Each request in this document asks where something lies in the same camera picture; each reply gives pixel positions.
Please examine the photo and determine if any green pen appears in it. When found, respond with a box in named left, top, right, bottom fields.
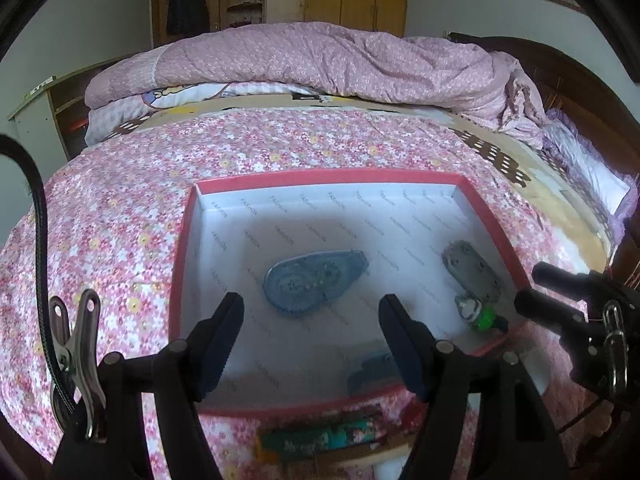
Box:
left=257, top=422, right=383, bottom=461

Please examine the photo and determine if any white pillow with purple frill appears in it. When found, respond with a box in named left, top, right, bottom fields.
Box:
left=542, top=110, right=640, bottom=231

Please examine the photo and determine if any dark hanging jacket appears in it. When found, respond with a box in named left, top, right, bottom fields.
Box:
left=166, top=0, right=210, bottom=36

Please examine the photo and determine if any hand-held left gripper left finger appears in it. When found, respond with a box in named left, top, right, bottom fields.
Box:
left=52, top=292, right=246, bottom=480

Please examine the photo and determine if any pink quilt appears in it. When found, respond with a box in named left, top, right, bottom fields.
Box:
left=85, top=22, right=551, bottom=148

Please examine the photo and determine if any wooden side cabinet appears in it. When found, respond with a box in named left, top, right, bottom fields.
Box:
left=7, top=57, right=136, bottom=161

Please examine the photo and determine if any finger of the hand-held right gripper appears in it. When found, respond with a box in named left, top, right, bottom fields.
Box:
left=514, top=290, right=591, bottom=333
left=531, top=261, right=601, bottom=293

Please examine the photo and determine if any black cable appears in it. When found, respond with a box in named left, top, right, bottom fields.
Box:
left=0, top=134, right=78, bottom=433

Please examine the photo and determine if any blue correction tape dispenser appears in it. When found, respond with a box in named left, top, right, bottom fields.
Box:
left=263, top=250, right=370, bottom=317

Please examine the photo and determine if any person's right hand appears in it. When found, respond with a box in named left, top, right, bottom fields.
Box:
left=582, top=400, right=615, bottom=436

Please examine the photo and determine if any green and black small toy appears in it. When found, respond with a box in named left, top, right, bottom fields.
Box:
left=455, top=294, right=510, bottom=333

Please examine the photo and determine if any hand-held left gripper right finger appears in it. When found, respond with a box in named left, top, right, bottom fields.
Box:
left=378, top=294, right=571, bottom=480

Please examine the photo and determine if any beige printed blanket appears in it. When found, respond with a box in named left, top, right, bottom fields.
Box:
left=85, top=82, right=616, bottom=261

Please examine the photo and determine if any wooden strip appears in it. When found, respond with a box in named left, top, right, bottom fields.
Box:
left=320, top=437, right=416, bottom=467

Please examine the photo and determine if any dark wooden headboard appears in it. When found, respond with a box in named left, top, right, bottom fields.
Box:
left=447, top=32, right=640, bottom=281

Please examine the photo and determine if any grey studded plate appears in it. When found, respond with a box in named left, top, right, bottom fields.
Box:
left=441, top=241, right=502, bottom=306

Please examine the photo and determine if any pink floral bedsheet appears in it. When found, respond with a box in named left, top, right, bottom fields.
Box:
left=0, top=107, right=616, bottom=480

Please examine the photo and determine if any red cardboard box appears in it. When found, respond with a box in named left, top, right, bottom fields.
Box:
left=169, top=169, right=532, bottom=417

